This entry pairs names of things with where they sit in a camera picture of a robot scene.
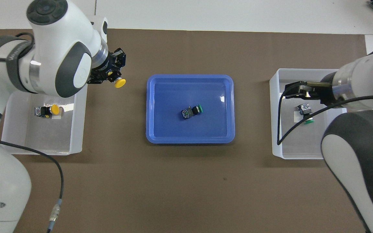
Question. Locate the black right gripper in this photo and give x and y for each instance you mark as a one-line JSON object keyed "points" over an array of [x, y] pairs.
{"points": [[327, 90]]}

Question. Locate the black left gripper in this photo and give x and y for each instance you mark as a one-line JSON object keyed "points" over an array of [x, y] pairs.
{"points": [[105, 69]]}

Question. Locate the yellow push button switch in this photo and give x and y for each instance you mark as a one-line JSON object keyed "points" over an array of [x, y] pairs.
{"points": [[119, 83], [45, 111]]}

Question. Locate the green push button switch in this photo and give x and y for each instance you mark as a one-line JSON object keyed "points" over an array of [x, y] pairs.
{"points": [[188, 113], [304, 110]]}

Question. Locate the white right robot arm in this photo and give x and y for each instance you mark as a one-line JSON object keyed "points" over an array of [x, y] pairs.
{"points": [[367, 74]]}

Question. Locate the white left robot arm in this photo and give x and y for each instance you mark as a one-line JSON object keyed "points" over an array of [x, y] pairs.
{"points": [[60, 32]]}

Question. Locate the translucent white plastic box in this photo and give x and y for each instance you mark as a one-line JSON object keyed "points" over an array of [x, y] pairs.
{"points": [[44, 142], [290, 149]]}

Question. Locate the white paper label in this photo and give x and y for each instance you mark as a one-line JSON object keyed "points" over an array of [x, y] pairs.
{"points": [[61, 115]]}

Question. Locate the blue plastic tray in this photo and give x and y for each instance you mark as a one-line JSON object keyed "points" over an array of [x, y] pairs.
{"points": [[173, 129]]}

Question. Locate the brown table mat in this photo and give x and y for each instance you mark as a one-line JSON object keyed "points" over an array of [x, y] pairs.
{"points": [[186, 187]]}

